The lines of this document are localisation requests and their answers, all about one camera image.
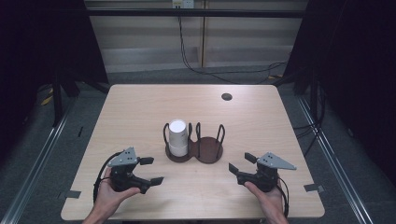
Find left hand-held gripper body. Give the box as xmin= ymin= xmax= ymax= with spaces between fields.
xmin=106 ymin=147 xmax=152 ymax=195

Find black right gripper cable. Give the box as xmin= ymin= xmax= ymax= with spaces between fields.
xmin=276 ymin=176 xmax=290 ymax=218

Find black curtain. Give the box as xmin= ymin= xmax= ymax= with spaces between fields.
xmin=281 ymin=0 xmax=396 ymax=188
xmin=0 ymin=0 xmax=110 ymax=164

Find black metal stand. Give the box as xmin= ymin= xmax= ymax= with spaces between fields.
xmin=50 ymin=69 xmax=110 ymax=128

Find person's left hand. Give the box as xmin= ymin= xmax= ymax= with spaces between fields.
xmin=92 ymin=167 xmax=142 ymax=217

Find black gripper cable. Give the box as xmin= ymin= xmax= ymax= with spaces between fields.
xmin=276 ymin=176 xmax=290 ymax=218
xmin=92 ymin=150 xmax=125 ymax=203

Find grey tape strip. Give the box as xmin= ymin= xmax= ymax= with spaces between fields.
xmin=303 ymin=183 xmax=325 ymax=193
xmin=57 ymin=189 xmax=82 ymax=201

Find black floor cables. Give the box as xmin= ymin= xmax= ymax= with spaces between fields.
xmin=292 ymin=88 xmax=327 ymax=158

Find brown double cup holder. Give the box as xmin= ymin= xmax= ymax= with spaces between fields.
xmin=163 ymin=121 xmax=226 ymax=164

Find black wall cable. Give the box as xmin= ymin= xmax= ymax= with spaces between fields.
xmin=177 ymin=16 xmax=288 ymax=86

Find black horizontal metal bar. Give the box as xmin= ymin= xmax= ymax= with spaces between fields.
xmin=84 ymin=7 xmax=308 ymax=19

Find person's right hand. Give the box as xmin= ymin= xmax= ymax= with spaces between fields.
xmin=244 ymin=180 xmax=286 ymax=217

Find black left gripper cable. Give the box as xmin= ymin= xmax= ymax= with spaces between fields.
xmin=92 ymin=150 xmax=125 ymax=203

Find white patterned paper cup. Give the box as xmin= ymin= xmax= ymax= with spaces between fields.
xmin=169 ymin=143 xmax=189 ymax=158
xmin=168 ymin=119 xmax=190 ymax=147

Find metal floor rail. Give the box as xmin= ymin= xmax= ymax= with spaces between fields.
xmin=294 ymin=92 xmax=375 ymax=224
xmin=0 ymin=95 xmax=78 ymax=224

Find yellow floor tape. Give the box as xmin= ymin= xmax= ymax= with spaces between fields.
xmin=40 ymin=88 xmax=55 ymax=106

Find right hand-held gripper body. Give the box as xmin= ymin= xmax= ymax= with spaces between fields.
xmin=236 ymin=151 xmax=298 ymax=193

